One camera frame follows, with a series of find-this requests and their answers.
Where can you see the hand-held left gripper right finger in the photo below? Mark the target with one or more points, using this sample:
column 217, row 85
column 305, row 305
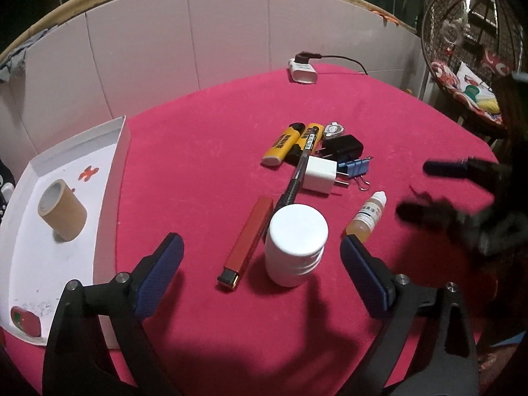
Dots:
column 365, row 276

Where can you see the white plastic jar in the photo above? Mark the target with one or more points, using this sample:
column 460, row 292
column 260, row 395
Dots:
column 295, row 239

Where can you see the small orange object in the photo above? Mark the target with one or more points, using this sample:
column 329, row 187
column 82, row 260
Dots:
column 381, row 14

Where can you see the small red object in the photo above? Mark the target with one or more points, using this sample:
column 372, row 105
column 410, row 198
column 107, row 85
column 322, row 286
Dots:
column 24, row 320

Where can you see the white cardboard tray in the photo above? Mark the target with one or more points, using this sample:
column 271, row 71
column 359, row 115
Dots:
column 82, row 198

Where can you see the black pen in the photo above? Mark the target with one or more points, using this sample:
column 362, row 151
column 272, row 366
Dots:
column 295, row 181

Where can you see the small round metal object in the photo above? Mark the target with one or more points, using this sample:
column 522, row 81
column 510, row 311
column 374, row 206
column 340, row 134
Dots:
column 333, row 129

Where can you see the black power adapter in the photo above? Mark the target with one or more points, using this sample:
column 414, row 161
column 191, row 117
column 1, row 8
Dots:
column 347, row 146

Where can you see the red rectangular lighter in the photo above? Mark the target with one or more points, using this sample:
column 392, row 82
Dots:
column 247, row 241

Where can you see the slim yellow marker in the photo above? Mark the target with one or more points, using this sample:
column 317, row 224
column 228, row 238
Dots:
column 308, row 137

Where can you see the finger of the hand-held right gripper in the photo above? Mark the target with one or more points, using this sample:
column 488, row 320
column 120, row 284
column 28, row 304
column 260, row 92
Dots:
column 425, row 213
column 445, row 169

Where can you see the yellow lighter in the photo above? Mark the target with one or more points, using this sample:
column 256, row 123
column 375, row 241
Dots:
column 282, row 144

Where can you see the grey cloth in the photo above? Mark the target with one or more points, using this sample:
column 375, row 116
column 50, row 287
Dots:
column 14, row 60

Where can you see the wicker hanging chair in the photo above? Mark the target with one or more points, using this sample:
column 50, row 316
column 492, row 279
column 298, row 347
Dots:
column 433, row 29

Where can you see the printed white red cushion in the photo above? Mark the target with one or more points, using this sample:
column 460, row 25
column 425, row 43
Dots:
column 447, row 76

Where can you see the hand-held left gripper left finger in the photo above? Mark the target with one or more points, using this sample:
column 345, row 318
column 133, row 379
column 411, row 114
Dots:
column 161, row 274

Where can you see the red patterned cushion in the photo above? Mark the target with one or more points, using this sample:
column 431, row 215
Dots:
column 497, row 61

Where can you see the small dropper bottle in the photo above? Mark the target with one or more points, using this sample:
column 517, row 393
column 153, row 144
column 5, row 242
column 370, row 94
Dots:
column 368, row 213

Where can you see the white power adapter cube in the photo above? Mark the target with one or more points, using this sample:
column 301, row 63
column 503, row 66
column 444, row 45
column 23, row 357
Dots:
column 317, row 173

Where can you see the brown tape roll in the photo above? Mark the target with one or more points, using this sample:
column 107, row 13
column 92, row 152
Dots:
column 68, row 214

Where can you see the blue binder clip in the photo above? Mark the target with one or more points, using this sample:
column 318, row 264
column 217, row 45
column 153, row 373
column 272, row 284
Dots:
column 354, row 168

